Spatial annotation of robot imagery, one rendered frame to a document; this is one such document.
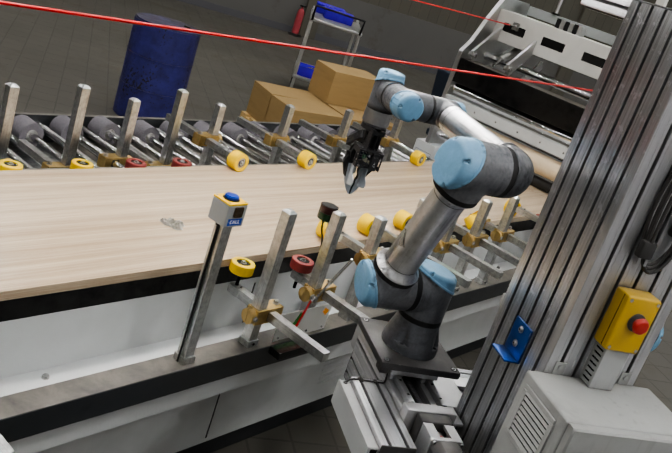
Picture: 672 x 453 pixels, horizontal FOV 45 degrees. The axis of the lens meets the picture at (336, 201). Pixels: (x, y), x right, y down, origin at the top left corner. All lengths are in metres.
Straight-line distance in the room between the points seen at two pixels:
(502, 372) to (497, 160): 0.54
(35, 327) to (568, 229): 1.39
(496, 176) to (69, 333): 1.28
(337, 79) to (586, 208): 5.84
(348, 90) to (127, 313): 5.41
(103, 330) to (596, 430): 1.40
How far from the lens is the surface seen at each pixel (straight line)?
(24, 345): 2.33
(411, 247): 1.88
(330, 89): 7.53
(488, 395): 2.04
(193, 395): 2.56
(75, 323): 2.38
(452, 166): 1.73
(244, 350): 2.55
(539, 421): 1.78
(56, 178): 2.92
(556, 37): 5.34
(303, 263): 2.74
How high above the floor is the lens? 1.97
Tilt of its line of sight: 18 degrees down
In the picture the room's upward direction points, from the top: 19 degrees clockwise
